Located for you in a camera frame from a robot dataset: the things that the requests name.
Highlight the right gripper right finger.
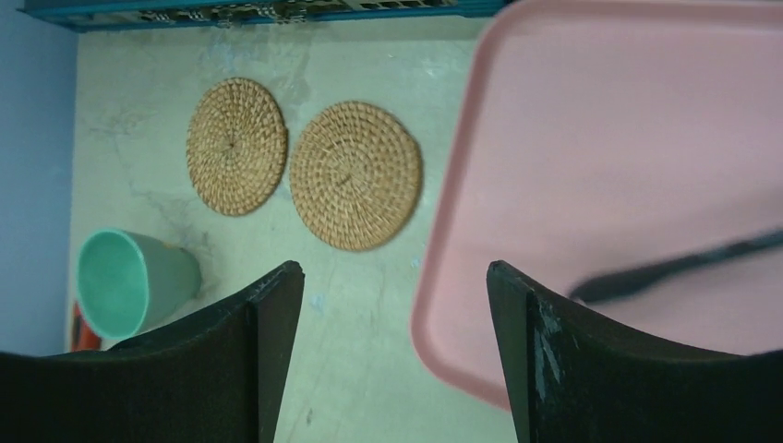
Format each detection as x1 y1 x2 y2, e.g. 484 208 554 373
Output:
486 260 782 442

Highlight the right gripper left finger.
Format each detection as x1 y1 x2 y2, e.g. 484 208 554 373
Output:
1 261 305 442

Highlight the teal teacup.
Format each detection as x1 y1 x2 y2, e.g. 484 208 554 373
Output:
76 228 202 341

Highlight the woven rattan coaster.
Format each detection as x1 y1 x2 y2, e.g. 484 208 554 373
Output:
186 78 288 217
289 101 423 251

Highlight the pink serving tray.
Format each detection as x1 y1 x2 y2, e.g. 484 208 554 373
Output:
411 1 782 409

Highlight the red handled tool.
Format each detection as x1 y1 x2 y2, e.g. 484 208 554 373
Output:
69 302 102 352

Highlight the blue network switch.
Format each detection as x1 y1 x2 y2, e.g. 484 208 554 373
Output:
19 0 509 32

